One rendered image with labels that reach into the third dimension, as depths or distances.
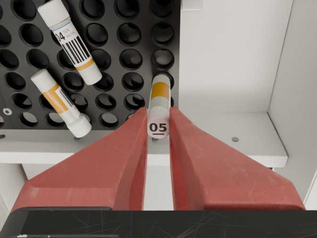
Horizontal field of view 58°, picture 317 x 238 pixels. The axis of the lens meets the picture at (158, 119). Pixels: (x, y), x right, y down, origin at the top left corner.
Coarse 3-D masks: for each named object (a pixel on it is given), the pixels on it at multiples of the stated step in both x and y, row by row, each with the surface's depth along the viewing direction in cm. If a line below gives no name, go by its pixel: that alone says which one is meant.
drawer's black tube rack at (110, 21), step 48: (0, 0) 15; (48, 0) 15; (96, 0) 17; (0, 48) 16; (48, 48) 16; (96, 48) 16; (144, 48) 16; (0, 96) 18; (96, 96) 18; (144, 96) 18
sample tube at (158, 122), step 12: (156, 84) 15; (168, 84) 16; (156, 96) 14; (168, 96) 15; (156, 108) 13; (168, 108) 13; (156, 120) 13; (168, 120) 13; (156, 132) 13; (168, 132) 13
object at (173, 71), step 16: (144, 0) 14; (176, 0) 14; (160, 16) 15; (176, 16) 15; (176, 32) 15; (160, 48) 16; (176, 48) 16; (176, 64) 16; (176, 80) 17; (176, 96) 17
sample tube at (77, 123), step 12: (48, 72) 16; (36, 84) 16; (48, 84) 16; (48, 96) 17; (60, 96) 17; (60, 108) 17; (72, 108) 17; (72, 120) 18; (84, 120) 18; (72, 132) 18; (84, 132) 18
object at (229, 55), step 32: (224, 0) 20; (256, 0) 20; (288, 0) 20; (192, 32) 22; (224, 32) 21; (256, 32) 21; (192, 64) 23; (224, 64) 23; (256, 64) 23; (192, 96) 25; (224, 96) 25; (256, 96) 24; (224, 128) 23; (256, 128) 23; (0, 160) 22; (32, 160) 22; (160, 160) 21; (256, 160) 21
